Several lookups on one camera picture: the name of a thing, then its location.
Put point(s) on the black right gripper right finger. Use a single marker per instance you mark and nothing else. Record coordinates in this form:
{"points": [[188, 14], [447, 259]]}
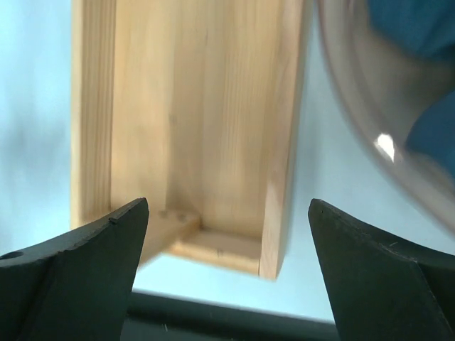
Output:
{"points": [[381, 286]]}

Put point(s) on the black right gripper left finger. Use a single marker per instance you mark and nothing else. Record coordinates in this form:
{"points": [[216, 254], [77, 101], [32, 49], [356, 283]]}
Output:
{"points": [[75, 286]]}

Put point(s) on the dark blue t shirt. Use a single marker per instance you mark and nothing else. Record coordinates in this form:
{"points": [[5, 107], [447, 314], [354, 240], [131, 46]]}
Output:
{"points": [[424, 29]]}

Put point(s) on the pink translucent plastic bowl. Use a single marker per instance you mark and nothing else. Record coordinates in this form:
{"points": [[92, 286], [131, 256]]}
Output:
{"points": [[383, 91]]}

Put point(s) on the wooden rack with tray base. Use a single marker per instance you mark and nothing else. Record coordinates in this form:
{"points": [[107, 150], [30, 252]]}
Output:
{"points": [[193, 105]]}

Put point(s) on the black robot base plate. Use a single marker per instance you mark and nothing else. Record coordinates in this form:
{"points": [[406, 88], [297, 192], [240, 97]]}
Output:
{"points": [[151, 317]]}

